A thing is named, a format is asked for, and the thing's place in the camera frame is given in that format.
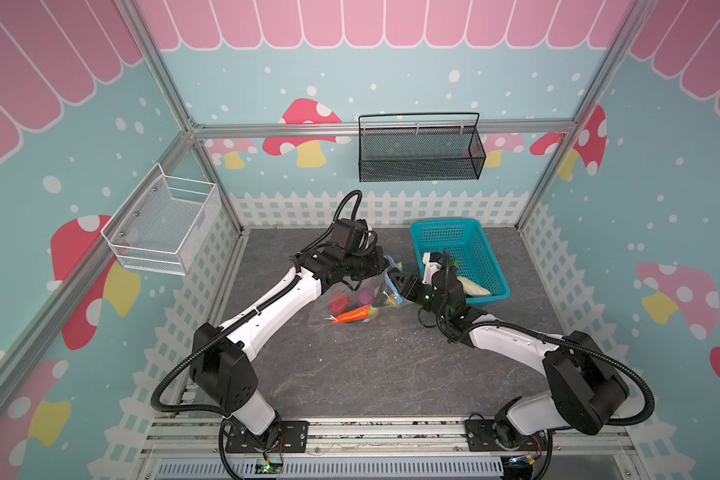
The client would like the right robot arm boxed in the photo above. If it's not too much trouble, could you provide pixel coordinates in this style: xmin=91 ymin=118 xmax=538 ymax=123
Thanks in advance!
xmin=388 ymin=253 xmax=656 ymax=449

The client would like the white wire mesh basket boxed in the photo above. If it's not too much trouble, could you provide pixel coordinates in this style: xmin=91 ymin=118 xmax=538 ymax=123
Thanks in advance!
xmin=101 ymin=164 xmax=222 ymax=276

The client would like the teal plastic basket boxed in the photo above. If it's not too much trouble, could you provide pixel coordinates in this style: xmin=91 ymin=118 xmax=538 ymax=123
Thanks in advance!
xmin=410 ymin=218 xmax=510 ymax=306

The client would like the yellow toy potato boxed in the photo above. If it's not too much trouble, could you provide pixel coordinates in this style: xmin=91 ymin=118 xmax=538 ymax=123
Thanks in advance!
xmin=379 ymin=287 xmax=402 ymax=306

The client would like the orange toy carrot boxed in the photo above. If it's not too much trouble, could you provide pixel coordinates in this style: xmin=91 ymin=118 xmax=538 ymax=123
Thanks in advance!
xmin=332 ymin=305 xmax=378 ymax=324

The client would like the white perforated cable tray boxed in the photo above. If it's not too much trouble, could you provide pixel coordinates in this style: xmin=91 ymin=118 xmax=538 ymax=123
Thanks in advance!
xmin=155 ymin=458 xmax=505 ymax=480

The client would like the black wire mesh basket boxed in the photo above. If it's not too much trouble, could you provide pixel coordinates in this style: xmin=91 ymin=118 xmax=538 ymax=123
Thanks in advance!
xmin=357 ymin=112 xmax=487 ymax=182

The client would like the purple toy onion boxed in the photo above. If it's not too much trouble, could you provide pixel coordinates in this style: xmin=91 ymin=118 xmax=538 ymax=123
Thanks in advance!
xmin=357 ymin=287 xmax=377 ymax=306

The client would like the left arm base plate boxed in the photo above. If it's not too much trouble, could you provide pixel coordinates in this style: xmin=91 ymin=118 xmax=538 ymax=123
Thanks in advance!
xmin=224 ymin=419 xmax=310 ymax=454

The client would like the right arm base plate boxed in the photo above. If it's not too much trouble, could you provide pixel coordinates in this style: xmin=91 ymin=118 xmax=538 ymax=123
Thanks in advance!
xmin=463 ymin=417 xmax=548 ymax=454

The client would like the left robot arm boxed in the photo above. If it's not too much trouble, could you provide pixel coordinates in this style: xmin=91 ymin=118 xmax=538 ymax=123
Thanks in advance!
xmin=150 ymin=218 xmax=388 ymax=436

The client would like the white toy daikon radish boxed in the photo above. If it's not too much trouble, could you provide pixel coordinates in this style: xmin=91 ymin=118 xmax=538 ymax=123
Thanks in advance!
xmin=457 ymin=276 xmax=492 ymax=298

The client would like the clear zip top bag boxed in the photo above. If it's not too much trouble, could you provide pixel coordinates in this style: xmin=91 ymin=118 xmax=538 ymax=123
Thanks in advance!
xmin=308 ymin=256 xmax=406 ymax=326

